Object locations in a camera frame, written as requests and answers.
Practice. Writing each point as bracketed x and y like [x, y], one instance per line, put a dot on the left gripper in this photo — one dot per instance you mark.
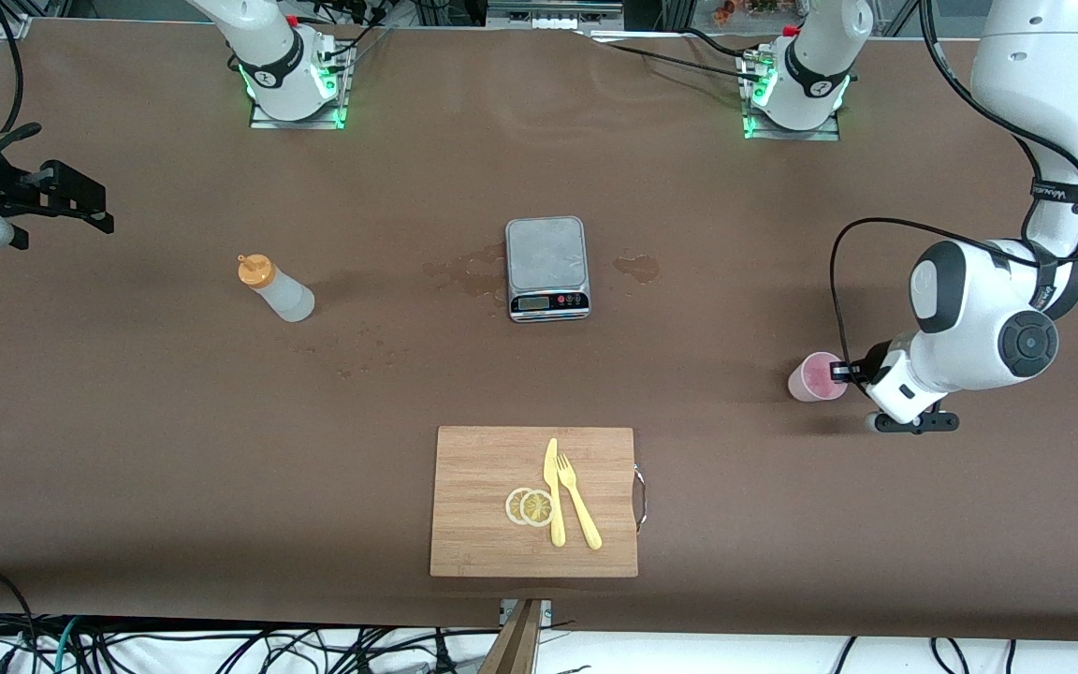
[872, 360]

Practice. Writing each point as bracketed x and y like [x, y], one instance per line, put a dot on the pink plastic cup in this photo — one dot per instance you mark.
[810, 379]

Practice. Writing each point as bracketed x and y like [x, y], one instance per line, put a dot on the translucent sauce bottle orange cap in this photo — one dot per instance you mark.
[286, 298]

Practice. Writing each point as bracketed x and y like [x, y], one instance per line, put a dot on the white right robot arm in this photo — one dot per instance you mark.
[268, 56]

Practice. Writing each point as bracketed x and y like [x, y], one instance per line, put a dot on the liquid spill puddle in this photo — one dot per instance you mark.
[473, 276]
[637, 269]

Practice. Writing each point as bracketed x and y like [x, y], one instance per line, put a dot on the yellow plastic fork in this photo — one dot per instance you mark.
[584, 520]

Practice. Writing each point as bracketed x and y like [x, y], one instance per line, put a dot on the silver digital kitchen scale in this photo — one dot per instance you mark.
[546, 253]

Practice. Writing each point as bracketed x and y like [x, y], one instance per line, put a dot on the yellow plastic knife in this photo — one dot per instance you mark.
[556, 520]

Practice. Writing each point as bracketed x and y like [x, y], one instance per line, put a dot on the yellow lemon slice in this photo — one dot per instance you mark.
[512, 506]
[539, 508]

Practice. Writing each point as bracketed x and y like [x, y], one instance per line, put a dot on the bamboo cutting board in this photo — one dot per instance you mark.
[473, 505]

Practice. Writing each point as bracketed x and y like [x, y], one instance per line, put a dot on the grey metal box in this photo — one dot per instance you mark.
[553, 14]

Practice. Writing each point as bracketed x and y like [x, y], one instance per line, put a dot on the aluminium frame corner bracket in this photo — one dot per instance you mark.
[13, 26]

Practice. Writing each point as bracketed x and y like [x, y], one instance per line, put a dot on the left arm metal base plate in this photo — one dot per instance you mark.
[801, 135]

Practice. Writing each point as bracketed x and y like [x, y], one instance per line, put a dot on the small metal bracket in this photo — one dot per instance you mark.
[545, 610]

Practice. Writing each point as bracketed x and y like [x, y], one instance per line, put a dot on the wooden post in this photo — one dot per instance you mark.
[513, 651]

